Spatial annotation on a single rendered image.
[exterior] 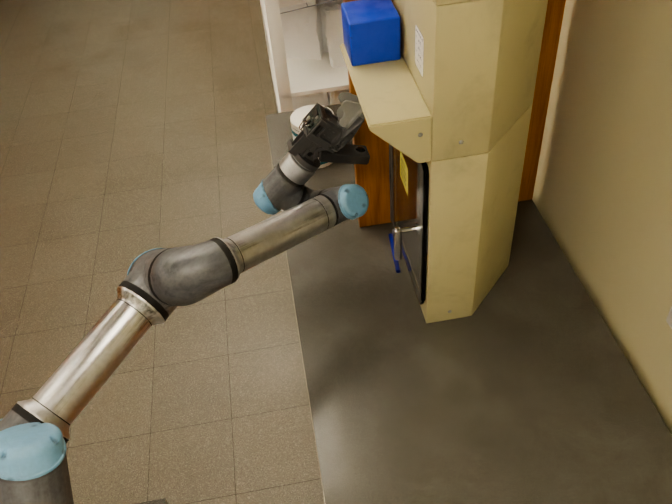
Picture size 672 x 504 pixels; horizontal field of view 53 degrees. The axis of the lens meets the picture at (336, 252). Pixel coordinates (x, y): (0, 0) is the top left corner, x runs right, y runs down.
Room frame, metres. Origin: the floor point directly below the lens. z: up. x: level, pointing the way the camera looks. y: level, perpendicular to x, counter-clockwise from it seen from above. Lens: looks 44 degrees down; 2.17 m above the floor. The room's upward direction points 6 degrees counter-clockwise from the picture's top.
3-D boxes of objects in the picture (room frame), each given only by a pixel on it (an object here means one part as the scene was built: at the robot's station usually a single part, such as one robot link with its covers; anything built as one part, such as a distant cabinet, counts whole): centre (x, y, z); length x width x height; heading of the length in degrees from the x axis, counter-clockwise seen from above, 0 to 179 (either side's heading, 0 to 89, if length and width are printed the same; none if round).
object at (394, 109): (1.16, -0.12, 1.46); 0.32 x 0.12 x 0.10; 5
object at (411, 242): (1.17, -0.17, 1.19); 0.30 x 0.01 x 0.40; 5
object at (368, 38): (1.26, -0.11, 1.56); 0.10 x 0.10 x 0.09; 5
